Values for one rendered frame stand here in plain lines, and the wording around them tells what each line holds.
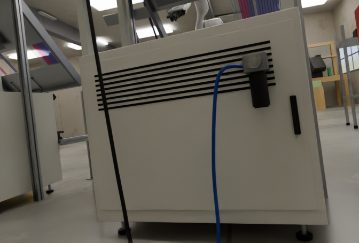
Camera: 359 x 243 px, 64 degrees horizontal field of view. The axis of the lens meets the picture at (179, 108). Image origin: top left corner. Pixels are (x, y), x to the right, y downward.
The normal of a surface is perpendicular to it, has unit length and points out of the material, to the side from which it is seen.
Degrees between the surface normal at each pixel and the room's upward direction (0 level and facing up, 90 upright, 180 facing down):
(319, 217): 90
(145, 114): 90
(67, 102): 90
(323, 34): 90
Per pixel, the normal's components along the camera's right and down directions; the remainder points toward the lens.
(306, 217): -0.35, 0.03
